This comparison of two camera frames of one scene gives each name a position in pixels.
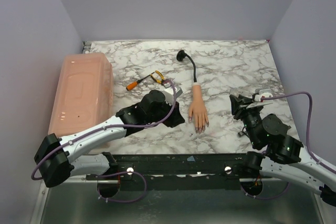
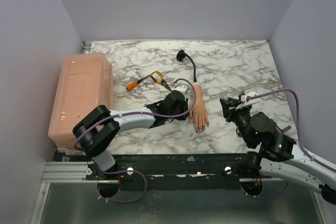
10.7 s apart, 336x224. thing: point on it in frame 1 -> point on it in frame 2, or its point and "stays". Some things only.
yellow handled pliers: x=158 y=81 stays
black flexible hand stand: x=180 y=55 stays
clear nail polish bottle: x=235 y=92 -> x=223 y=95
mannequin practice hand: x=198 y=108 stays
